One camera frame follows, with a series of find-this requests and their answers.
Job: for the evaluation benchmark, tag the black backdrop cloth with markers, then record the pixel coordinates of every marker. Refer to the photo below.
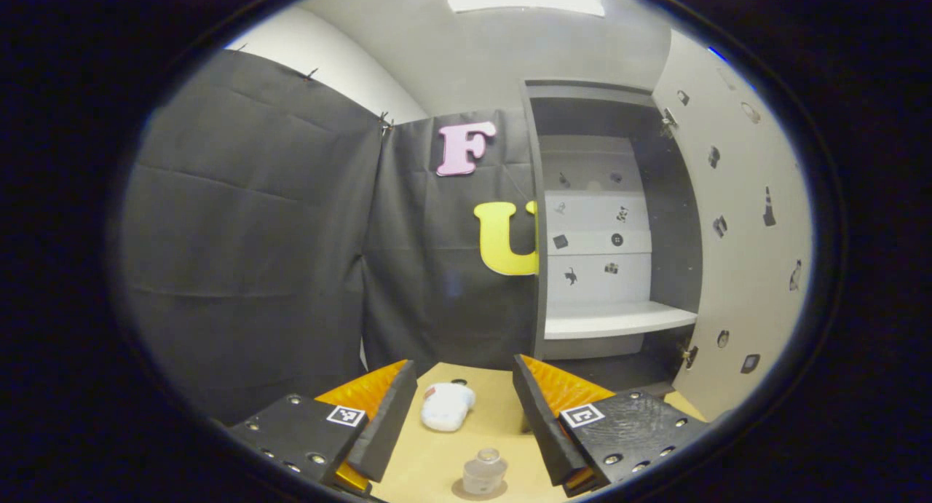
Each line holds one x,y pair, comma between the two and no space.
255,234

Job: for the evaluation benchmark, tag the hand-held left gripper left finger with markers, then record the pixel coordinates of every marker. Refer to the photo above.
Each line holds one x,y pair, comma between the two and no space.
389,423

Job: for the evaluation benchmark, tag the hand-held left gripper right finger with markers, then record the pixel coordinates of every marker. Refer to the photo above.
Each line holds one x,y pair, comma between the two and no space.
542,423

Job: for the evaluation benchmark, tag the clear plastic bottle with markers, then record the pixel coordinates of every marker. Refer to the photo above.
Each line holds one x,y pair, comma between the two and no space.
484,474

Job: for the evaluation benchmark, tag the round brown coaster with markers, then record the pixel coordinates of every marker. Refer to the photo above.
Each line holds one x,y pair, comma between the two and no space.
502,490

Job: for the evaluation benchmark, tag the grey cabinet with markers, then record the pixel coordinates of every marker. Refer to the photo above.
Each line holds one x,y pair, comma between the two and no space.
604,321

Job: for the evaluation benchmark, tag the crumpled white packet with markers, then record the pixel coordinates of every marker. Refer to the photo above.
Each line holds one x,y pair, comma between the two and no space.
446,406

